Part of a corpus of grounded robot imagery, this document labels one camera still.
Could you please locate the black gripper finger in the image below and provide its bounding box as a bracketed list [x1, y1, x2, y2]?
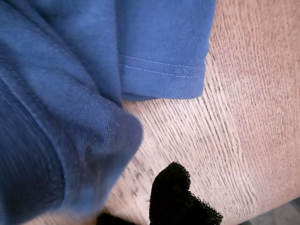
[149, 161, 224, 225]
[96, 211, 143, 225]

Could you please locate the blue printed T-shirt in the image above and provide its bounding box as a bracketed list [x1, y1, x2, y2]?
[0, 0, 218, 225]

